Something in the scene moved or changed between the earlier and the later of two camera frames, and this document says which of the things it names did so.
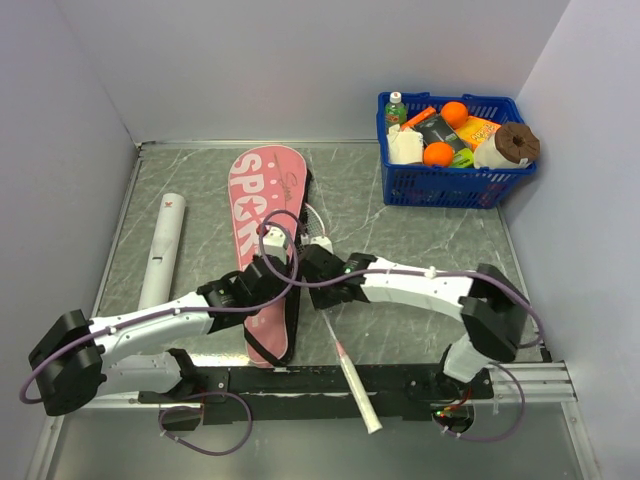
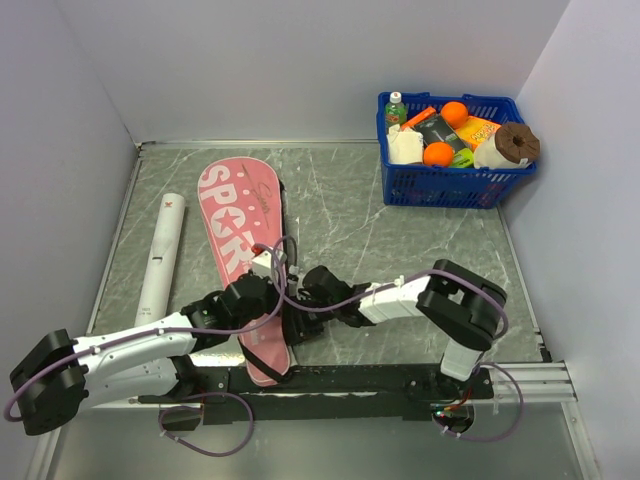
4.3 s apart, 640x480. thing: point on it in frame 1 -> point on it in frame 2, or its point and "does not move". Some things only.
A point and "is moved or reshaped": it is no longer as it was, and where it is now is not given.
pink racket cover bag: x=268 y=187 is moved or reshaped
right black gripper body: x=322 y=297 -> x=311 y=323
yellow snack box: x=474 y=132 does not move
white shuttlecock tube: x=160 y=268 does not move
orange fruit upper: x=455 y=113 does not move
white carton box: x=405 y=145 does not move
